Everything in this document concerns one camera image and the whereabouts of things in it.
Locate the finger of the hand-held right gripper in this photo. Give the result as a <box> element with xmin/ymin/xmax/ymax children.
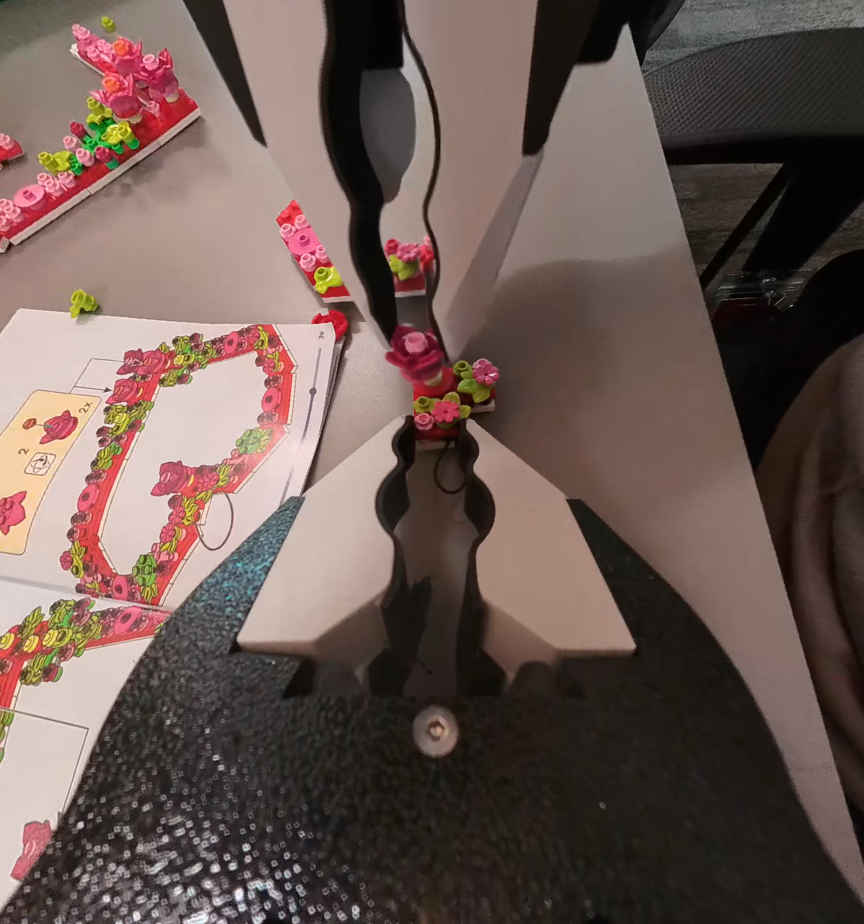
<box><xmin>221</xmin><ymin>0</ymin><xmax>400</xmax><ymax>343</ymax></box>
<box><xmin>402</xmin><ymin>0</ymin><xmax>541</xmax><ymax>358</ymax></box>

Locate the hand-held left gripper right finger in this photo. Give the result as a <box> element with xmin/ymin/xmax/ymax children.
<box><xmin>461</xmin><ymin>417</ymin><xmax>638</xmax><ymax>681</ymax></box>

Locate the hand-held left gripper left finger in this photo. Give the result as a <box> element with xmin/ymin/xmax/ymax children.
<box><xmin>234</xmin><ymin>415</ymin><xmax>414</xmax><ymax>683</ymax></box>

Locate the black string loop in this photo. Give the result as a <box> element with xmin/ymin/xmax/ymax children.
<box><xmin>432</xmin><ymin>439</ymin><xmax>473</xmax><ymax>498</ymax></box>

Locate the small red lego flower block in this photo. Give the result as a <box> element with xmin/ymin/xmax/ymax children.
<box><xmin>410</xmin><ymin>357</ymin><xmax>501</xmax><ymax>443</ymax></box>

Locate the magenta lego rose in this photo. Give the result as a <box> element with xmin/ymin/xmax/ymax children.
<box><xmin>385</xmin><ymin>325</ymin><xmax>453</xmax><ymax>397</ymax></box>

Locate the long red lego flower section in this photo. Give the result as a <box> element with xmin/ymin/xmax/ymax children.
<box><xmin>0</xmin><ymin>22</ymin><xmax>203</xmax><ymax>257</ymax></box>

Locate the angled red lego flower section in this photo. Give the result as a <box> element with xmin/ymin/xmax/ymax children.
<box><xmin>275</xmin><ymin>198</ymin><xmax>354</xmax><ymax>304</ymax></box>

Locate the tiny red lego flower piece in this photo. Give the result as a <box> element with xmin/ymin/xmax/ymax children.
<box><xmin>383</xmin><ymin>234</ymin><xmax>436</xmax><ymax>297</ymax></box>

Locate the lego instruction booklet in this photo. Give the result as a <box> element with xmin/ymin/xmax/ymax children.
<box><xmin>0</xmin><ymin>309</ymin><xmax>346</xmax><ymax>924</ymax></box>

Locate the black mesh chair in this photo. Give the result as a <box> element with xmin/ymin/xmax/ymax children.
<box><xmin>645</xmin><ymin>45</ymin><xmax>864</xmax><ymax>290</ymax></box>

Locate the person's beige clothed leg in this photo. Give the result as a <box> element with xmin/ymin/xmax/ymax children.
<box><xmin>753</xmin><ymin>325</ymin><xmax>864</xmax><ymax>842</ymax></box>

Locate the clear plastic bag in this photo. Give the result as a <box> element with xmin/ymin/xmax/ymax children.
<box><xmin>713</xmin><ymin>269</ymin><xmax>812</xmax><ymax>313</ymax></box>

